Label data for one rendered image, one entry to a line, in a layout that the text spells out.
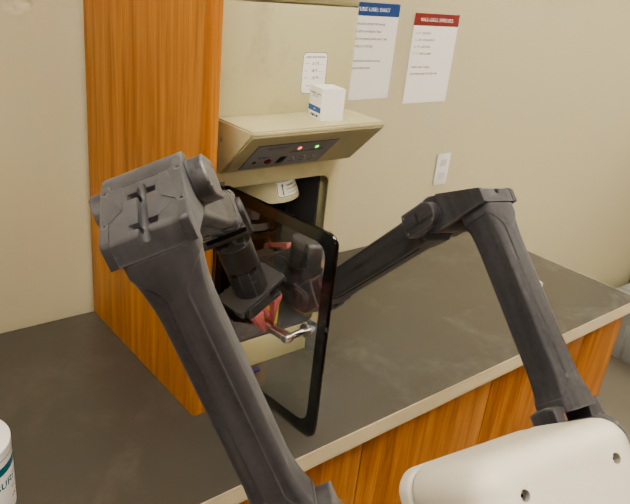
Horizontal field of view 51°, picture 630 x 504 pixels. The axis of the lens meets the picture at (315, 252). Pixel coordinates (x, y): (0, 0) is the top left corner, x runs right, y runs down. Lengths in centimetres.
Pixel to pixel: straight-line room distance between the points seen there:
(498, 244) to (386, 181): 130
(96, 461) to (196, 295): 77
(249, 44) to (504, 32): 143
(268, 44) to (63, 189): 62
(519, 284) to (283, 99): 61
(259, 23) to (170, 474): 81
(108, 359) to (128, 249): 102
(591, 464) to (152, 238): 46
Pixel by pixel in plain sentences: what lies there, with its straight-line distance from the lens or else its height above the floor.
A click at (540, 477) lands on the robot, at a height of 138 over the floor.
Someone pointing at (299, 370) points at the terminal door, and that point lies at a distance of 121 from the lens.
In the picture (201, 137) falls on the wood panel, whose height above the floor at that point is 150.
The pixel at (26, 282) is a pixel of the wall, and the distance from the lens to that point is 169.
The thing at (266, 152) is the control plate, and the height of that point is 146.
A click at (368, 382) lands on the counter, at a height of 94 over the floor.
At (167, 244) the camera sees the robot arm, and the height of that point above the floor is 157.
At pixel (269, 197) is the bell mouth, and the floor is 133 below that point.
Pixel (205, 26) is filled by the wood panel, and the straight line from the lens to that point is 110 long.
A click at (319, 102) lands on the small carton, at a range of 128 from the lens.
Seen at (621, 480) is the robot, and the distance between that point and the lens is 74.
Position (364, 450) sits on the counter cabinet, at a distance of 149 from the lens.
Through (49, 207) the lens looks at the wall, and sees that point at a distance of 163.
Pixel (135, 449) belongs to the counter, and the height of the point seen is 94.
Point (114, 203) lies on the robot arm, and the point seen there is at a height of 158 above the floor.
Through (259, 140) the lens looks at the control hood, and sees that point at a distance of 117.
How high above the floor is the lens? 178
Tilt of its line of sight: 23 degrees down
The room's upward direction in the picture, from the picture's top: 6 degrees clockwise
